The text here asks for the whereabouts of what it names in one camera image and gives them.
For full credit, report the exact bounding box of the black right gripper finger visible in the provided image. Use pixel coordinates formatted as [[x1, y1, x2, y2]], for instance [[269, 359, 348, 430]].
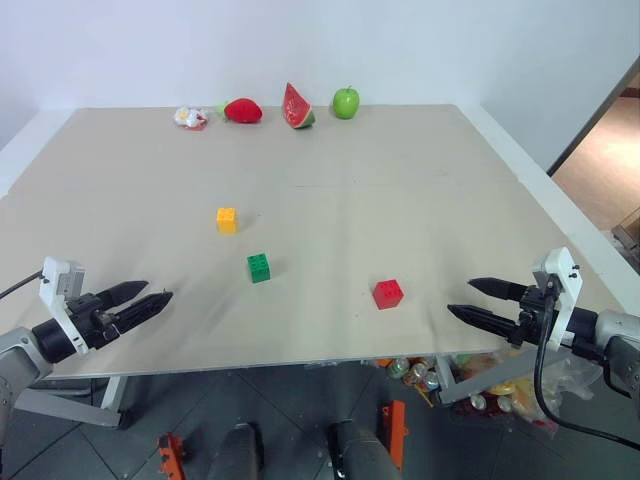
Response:
[[446, 303, 521, 340], [467, 277, 530, 303]]

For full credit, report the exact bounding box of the cardboard box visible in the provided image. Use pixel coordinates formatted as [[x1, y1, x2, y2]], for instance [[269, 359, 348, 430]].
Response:
[[610, 205, 640, 275]]

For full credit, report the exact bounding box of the green toy apple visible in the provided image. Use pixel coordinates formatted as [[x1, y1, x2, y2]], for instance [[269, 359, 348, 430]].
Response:
[[331, 85, 361, 120]]

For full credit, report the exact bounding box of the yellow toy block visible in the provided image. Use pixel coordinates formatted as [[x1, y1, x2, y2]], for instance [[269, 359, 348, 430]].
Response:
[[215, 206, 238, 235]]

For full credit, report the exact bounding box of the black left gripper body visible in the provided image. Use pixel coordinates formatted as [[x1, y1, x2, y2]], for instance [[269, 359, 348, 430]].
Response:
[[66, 294, 123, 351]]

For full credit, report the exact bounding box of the red plush strawberry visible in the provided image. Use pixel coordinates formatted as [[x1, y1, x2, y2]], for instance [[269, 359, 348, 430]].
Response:
[[216, 97, 264, 124]]

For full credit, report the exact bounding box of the orange clamp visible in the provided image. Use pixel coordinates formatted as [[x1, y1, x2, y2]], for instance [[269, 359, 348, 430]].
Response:
[[380, 399, 408, 472], [155, 432, 187, 479]]

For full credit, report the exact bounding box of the green toy block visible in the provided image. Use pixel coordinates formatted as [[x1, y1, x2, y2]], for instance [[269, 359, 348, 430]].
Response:
[[246, 252, 272, 285]]

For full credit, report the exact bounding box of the white and red wrapped toy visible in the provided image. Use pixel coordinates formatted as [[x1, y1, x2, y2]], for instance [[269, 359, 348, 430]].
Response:
[[173, 105, 209, 130]]

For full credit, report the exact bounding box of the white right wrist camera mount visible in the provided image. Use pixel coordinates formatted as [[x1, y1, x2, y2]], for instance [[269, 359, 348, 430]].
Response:
[[531, 246, 583, 350]]

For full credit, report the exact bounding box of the dark rounded robot leg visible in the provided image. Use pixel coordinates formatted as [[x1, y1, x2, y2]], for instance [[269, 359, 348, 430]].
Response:
[[206, 422, 263, 480], [327, 420, 403, 480]]

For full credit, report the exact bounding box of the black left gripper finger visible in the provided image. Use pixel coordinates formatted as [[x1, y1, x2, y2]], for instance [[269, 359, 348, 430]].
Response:
[[98, 279, 150, 313], [110, 290, 174, 337]]

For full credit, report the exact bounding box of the plastic bag of toys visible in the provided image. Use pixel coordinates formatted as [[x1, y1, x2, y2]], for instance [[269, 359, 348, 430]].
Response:
[[447, 349, 604, 440]]

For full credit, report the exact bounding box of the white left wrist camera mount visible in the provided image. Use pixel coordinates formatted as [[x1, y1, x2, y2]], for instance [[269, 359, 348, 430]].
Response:
[[38, 256, 88, 356]]

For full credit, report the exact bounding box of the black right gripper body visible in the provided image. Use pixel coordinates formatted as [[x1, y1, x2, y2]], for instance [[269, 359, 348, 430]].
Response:
[[510, 282, 560, 349]]

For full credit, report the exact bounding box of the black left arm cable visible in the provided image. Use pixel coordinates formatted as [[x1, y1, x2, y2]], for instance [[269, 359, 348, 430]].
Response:
[[0, 270, 43, 300]]

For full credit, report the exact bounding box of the white table frame leg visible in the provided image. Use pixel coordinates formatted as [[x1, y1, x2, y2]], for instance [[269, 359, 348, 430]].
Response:
[[14, 375, 132, 430], [433, 347, 541, 405]]

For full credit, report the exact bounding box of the red toy block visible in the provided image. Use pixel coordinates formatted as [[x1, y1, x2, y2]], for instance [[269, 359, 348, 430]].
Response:
[[372, 278, 405, 311]]

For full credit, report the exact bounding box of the toy watermelon slice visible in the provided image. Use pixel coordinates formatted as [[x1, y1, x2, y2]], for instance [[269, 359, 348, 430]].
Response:
[[281, 81, 316, 131]]

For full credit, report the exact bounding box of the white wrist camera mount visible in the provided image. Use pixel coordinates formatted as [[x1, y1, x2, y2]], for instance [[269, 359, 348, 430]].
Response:
[[531, 246, 583, 350], [38, 256, 88, 356]]

